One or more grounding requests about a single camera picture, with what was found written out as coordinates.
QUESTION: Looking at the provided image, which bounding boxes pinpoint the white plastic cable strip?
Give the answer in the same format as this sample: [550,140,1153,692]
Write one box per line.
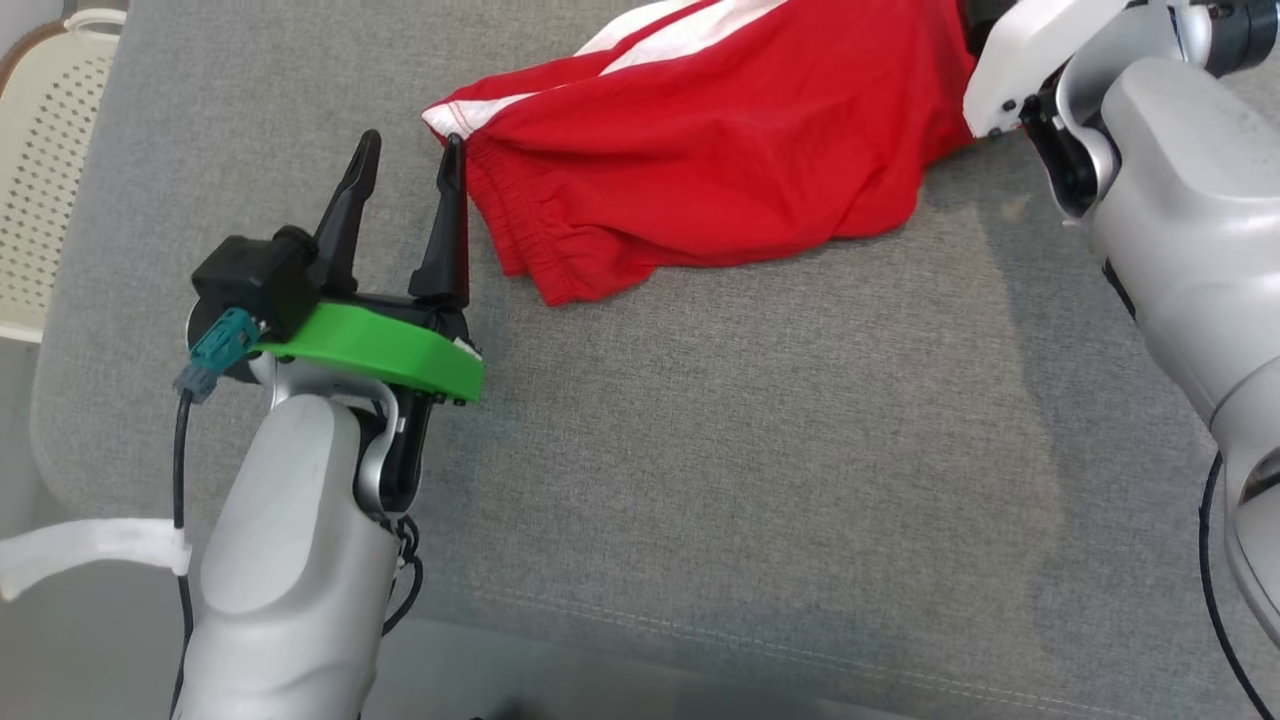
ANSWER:
[0,518,193,602]

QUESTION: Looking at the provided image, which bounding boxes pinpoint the teal left camera cable plug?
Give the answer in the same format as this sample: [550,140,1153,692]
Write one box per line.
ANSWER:
[175,308,259,404]

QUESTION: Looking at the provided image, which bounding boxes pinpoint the grey fabric sofa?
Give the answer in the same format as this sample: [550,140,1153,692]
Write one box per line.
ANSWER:
[30,0,1280,720]

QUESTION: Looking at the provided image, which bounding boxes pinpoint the white perforated laundry basket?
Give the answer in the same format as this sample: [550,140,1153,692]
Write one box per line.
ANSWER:
[0,8,129,344]

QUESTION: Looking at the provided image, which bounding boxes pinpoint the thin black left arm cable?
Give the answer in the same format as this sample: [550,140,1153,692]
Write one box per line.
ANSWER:
[168,390,197,720]

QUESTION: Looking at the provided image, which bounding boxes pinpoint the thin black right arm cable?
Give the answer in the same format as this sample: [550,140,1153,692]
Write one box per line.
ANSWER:
[1197,450,1276,720]

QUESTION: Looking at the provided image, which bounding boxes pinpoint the red shorts white stripes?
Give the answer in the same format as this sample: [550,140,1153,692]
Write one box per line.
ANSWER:
[422,0,979,307]

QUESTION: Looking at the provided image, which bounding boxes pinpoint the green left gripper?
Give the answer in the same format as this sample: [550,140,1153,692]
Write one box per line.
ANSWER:
[250,130,486,406]

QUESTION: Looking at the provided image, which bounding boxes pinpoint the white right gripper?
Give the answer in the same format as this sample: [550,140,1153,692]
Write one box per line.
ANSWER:
[962,0,1126,139]

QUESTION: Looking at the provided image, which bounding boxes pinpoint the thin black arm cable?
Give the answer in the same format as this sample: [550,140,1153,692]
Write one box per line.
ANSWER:
[168,390,197,720]
[1197,450,1276,720]

